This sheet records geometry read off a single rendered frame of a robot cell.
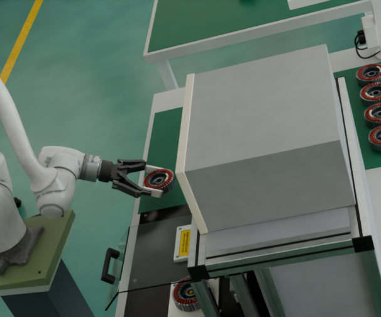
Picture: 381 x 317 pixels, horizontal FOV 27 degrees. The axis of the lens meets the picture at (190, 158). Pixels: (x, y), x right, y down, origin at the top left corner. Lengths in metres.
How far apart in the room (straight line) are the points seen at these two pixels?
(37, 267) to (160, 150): 0.67
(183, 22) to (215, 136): 1.92
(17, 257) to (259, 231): 1.07
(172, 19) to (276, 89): 1.90
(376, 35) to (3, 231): 1.52
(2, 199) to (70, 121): 2.29
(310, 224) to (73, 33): 4.28
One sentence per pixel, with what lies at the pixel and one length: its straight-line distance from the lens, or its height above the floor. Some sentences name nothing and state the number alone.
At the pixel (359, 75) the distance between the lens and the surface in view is 2.97.
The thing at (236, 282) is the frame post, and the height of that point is 1.02.
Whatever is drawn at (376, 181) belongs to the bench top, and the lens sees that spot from 2.55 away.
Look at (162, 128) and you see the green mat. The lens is 3.09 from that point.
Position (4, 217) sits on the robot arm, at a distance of 2.68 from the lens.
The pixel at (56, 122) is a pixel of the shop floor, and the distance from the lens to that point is 4.99.
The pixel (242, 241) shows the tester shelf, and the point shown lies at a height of 1.11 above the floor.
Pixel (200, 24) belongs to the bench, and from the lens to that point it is 3.73.
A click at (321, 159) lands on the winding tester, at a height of 1.27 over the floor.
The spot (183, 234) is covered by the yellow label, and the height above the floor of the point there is 1.07.
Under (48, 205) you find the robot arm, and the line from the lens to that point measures 2.52.
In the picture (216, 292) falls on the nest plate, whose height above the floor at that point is 0.78.
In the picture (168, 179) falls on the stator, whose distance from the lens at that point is 2.67.
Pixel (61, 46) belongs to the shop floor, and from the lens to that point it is 5.89.
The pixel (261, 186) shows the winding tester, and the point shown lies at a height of 1.23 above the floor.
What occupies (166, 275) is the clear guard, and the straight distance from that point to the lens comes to 1.99.
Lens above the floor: 2.40
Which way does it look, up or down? 35 degrees down
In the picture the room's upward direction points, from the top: 21 degrees counter-clockwise
